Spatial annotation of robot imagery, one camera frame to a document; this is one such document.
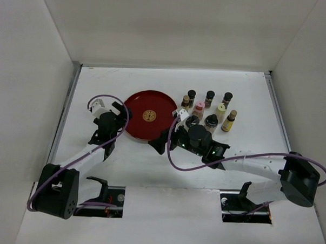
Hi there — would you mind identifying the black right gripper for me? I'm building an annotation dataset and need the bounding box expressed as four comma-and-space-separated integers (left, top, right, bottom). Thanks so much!
148, 119, 206, 157

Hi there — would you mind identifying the black grinder spice jar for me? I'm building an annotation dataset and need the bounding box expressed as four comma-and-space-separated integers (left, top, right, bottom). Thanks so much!
185, 115, 200, 128
204, 114, 218, 134

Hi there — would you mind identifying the yellow label sauce bottle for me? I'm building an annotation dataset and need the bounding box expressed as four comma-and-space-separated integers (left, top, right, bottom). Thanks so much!
181, 95, 190, 110
221, 110, 237, 132

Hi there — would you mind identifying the pink cap spice jar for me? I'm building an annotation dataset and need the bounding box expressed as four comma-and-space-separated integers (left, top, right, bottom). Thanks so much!
192, 100, 205, 118

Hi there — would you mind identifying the yellow cap spice jar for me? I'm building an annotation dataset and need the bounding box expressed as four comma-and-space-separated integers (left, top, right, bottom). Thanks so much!
215, 103, 227, 124

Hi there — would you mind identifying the black cap spice bottle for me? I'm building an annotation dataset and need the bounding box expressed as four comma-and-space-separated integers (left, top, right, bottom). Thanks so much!
204, 91, 215, 109
222, 92, 233, 109
188, 89, 196, 108

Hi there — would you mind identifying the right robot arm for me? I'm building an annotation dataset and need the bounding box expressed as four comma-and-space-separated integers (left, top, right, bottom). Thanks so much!
148, 125, 320, 210

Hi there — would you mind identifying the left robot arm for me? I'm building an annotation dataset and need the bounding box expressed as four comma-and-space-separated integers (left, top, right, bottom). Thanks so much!
27, 99, 132, 219

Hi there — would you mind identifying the red round lacquer tray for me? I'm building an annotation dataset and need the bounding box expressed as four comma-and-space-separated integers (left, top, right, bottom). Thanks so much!
124, 90, 177, 141

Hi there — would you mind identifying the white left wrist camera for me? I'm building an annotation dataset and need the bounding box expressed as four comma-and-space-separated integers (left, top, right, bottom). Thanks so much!
90, 99, 107, 118

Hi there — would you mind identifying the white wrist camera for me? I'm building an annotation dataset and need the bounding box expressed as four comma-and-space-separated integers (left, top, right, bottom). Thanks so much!
177, 109, 190, 122
90, 99, 107, 118

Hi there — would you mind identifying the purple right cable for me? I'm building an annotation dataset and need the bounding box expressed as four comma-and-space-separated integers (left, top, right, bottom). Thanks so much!
164, 116, 326, 186

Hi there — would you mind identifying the purple cable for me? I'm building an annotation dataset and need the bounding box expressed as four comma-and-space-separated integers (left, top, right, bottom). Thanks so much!
26, 91, 131, 216
164, 116, 326, 186

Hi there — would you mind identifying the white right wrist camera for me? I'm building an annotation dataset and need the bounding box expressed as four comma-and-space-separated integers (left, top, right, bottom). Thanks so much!
177, 109, 190, 122

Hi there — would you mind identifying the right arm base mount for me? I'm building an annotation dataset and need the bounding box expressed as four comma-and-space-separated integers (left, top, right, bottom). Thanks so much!
219, 182, 272, 225

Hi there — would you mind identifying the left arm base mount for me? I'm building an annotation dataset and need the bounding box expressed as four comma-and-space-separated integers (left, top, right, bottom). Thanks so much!
74, 176, 126, 219

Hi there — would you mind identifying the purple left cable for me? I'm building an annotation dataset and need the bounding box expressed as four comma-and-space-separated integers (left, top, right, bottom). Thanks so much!
26, 91, 131, 216

